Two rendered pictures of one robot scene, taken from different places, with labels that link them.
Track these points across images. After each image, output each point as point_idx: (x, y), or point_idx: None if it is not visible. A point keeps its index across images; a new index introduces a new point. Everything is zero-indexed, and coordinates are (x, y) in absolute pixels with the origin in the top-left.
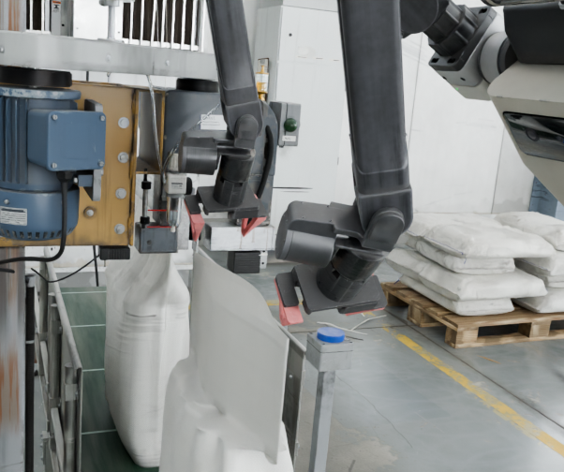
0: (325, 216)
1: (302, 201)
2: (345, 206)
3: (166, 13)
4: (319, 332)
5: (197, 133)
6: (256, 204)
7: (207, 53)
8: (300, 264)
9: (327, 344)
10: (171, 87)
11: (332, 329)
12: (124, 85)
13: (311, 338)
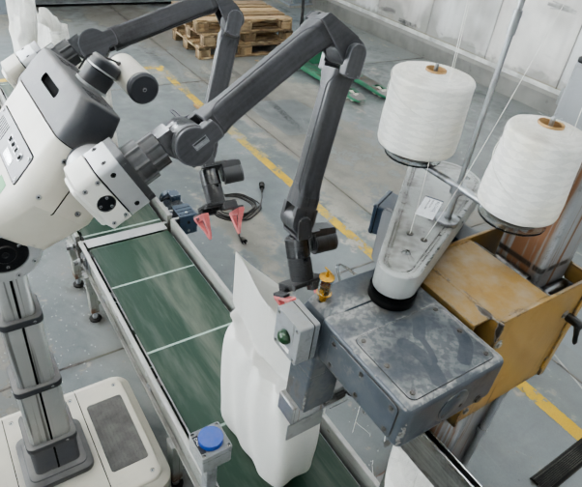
0: (225, 159)
1: (235, 158)
2: (218, 161)
3: (418, 204)
4: (220, 430)
5: (324, 225)
6: (280, 282)
7: (381, 249)
8: (233, 199)
9: (213, 424)
10: (464, 355)
11: (210, 442)
12: (461, 290)
13: (227, 437)
